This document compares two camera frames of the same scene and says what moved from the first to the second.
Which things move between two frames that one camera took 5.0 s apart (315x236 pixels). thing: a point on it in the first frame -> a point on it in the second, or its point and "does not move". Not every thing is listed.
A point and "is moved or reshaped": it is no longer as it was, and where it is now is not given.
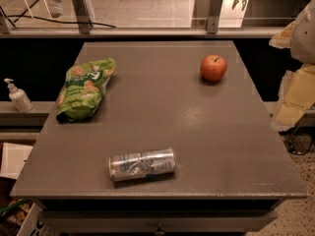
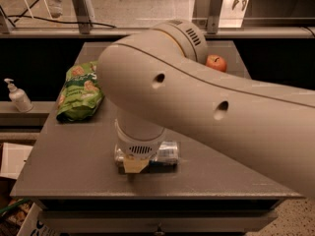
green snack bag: x=83 y=92 does not move
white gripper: x=304 y=36 -> x=140 y=147
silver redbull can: x=144 y=163 is moved or reshaped
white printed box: x=32 y=225 does not move
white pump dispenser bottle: x=20 y=97 does not move
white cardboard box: x=13 y=157 does not move
